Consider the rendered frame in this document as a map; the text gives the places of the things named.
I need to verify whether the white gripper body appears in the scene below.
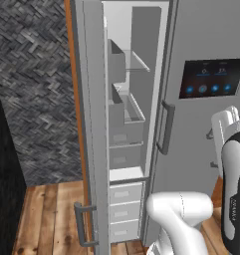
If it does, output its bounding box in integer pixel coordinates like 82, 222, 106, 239
210, 106, 240, 170

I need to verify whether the grey open freezer basket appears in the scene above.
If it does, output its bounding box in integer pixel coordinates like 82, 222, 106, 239
109, 93, 146, 147

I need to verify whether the grey freezer drawer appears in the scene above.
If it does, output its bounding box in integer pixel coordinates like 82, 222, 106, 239
109, 142, 143, 170

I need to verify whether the grey fridge door with screen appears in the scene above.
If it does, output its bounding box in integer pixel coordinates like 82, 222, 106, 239
141, 0, 240, 247

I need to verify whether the white freezer drawer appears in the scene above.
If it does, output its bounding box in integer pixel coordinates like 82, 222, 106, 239
109, 200, 142, 223
109, 181, 144, 205
110, 218, 141, 244

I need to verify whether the grey door bin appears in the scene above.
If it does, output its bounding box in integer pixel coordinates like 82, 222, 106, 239
107, 38, 127, 84
108, 83, 126, 127

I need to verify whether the glass freezer shelf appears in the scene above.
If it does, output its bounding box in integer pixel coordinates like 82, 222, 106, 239
123, 49, 151, 73

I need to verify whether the grey freezer door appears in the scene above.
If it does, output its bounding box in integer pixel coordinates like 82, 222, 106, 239
70, 0, 112, 255

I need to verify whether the grey fridge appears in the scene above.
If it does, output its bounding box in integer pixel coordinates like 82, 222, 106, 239
69, 0, 240, 255

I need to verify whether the dark grey fridge door handle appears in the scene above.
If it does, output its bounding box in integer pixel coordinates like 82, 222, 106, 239
155, 100, 176, 156

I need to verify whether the dark grey freezer door handle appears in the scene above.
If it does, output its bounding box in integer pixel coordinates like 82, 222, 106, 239
74, 201, 100, 249

